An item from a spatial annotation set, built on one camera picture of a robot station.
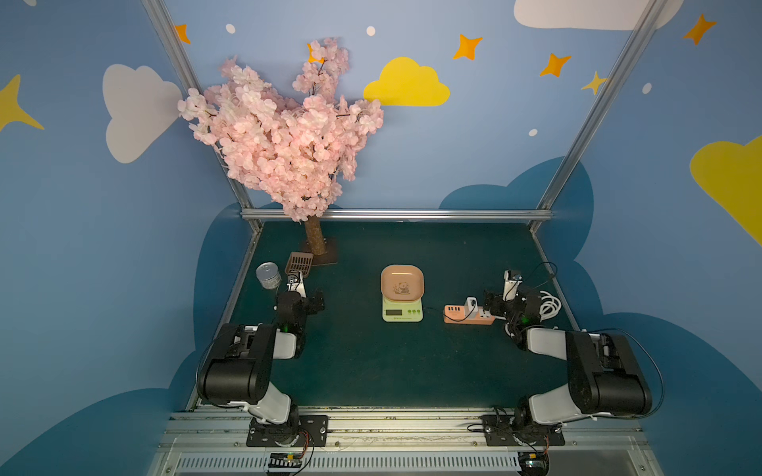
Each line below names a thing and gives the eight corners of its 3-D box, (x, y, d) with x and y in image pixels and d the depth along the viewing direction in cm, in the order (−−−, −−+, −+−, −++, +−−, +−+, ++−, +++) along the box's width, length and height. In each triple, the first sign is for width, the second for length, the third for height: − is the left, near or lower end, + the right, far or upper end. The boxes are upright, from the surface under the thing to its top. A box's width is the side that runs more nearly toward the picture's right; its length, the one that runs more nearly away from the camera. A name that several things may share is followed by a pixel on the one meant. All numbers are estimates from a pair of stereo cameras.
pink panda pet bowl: (380, 302, 99) (380, 294, 95) (380, 261, 110) (380, 253, 106) (426, 302, 99) (428, 295, 95) (422, 262, 110) (424, 253, 106)
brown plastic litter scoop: (285, 278, 106) (284, 274, 105) (291, 256, 113) (289, 252, 111) (308, 278, 107) (307, 274, 105) (313, 256, 113) (311, 252, 111)
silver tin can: (258, 289, 104) (252, 279, 99) (264, 272, 109) (258, 262, 103) (281, 289, 104) (276, 279, 99) (285, 273, 109) (281, 262, 103)
